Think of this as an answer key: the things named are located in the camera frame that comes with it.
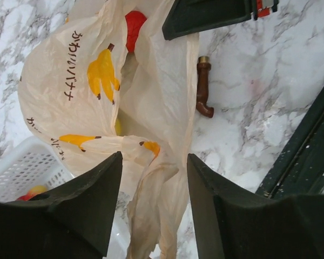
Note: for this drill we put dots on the yellow fake fruit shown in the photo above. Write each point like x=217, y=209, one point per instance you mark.
x=118, y=127

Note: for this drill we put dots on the peach banana-print plastic bag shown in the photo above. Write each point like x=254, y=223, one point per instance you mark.
x=78, y=81

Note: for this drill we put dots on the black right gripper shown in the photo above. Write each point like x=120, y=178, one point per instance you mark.
x=188, y=17

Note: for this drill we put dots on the red fake fruit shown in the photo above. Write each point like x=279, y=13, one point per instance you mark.
x=134, y=20

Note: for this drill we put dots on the red fake cherry bunch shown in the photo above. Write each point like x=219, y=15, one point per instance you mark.
x=36, y=190

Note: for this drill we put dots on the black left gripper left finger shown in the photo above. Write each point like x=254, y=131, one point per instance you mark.
x=73, y=220

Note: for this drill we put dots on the white perforated plastic basket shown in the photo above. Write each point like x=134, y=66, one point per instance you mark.
x=34, y=163

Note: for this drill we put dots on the black mounting rail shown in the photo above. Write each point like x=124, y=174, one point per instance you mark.
x=299, y=169

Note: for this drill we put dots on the brown faucet tap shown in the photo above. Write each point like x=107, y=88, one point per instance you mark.
x=203, y=69

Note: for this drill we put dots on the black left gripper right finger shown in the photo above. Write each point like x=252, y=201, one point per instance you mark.
x=232, y=222

